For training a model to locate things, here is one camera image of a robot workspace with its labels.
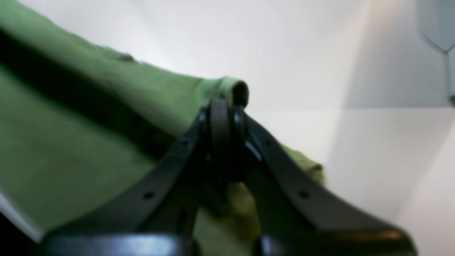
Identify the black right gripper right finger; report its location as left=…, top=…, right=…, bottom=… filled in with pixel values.
left=232, top=107, right=418, bottom=256

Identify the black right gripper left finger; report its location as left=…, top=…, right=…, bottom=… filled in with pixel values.
left=41, top=99, right=228, bottom=256

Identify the green t-shirt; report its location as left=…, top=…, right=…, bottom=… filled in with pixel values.
left=0, top=0, right=325, bottom=256

